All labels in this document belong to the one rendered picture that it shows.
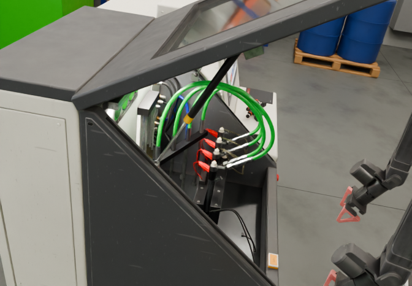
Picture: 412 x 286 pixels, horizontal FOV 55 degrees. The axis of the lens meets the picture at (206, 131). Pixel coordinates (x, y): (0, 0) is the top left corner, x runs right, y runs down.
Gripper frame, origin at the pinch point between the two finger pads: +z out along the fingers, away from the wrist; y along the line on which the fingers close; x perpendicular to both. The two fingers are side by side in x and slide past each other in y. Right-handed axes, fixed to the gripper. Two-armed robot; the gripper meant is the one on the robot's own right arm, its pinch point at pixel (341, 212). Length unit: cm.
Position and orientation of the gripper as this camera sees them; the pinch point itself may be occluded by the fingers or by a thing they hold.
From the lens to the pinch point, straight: 152.8
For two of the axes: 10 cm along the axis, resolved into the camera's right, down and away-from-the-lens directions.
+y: -4.0, 4.2, -8.1
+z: -5.2, 6.3, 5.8
